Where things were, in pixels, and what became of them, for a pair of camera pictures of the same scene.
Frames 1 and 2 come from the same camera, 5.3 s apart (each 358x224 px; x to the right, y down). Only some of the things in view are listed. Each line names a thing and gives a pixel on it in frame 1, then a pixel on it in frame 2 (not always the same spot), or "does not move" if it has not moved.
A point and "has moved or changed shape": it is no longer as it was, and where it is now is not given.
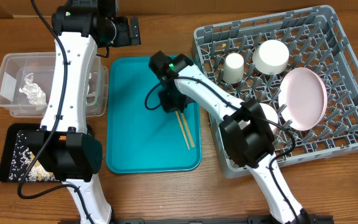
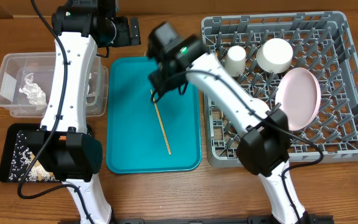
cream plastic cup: (234, 68) has moved or changed shape
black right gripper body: (176, 99) to (171, 78)
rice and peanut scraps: (22, 158) does not move
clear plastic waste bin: (22, 83) does not move
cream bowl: (271, 57) has moved or changed shape
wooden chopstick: (183, 130) to (161, 124)
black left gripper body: (118, 34) does not move
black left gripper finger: (135, 31) does not move
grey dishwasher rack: (300, 68) has moved or changed shape
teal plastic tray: (138, 139) does not move
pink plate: (302, 98) has moved or changed shape
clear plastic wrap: (35, 95) does not move
